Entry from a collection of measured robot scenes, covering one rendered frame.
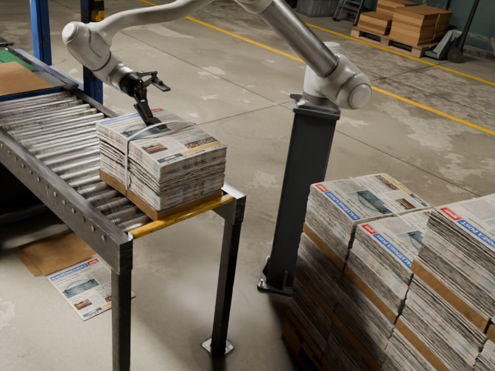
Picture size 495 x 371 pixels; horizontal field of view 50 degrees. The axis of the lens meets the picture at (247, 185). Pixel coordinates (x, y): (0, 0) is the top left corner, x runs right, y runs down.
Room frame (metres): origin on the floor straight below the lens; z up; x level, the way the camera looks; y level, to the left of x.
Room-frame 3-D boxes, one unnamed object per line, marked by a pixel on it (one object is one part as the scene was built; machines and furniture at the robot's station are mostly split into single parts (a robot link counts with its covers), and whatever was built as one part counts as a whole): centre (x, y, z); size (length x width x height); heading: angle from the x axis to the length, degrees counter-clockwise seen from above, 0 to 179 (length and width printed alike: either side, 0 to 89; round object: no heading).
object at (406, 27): (8.21, -1.97, 0.28); 1.20 x 0.83 x 0.57; 48
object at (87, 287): (2.01, 0.70, 0.00); 0.37 x 0.28 x 0.01; 48
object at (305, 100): (2.28, -0.25, 1.03); 0.22 x 0.18 x 0.06; 83
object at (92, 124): (2.12, 0.83, 0.77); 0.47 x 0.05 x 0.05; 138
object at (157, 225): (1.53, 0.20, 0.81); 0.43 x 0.03 x 0.02; 138
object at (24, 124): (2.21, 0.92, 0.77); 0.47 x 0.05 x 0.05; 138
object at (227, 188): (2.17, 0.51, 0.74); 1.34 x 0.05 x 0.12; 48
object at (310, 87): (2.27, -0.27, 1.17); 0.18 x 0.16 x 0.22; 23
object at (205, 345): (1.74, 0.04, 0.01); 0.14 x 0.14 x 0.01; 48
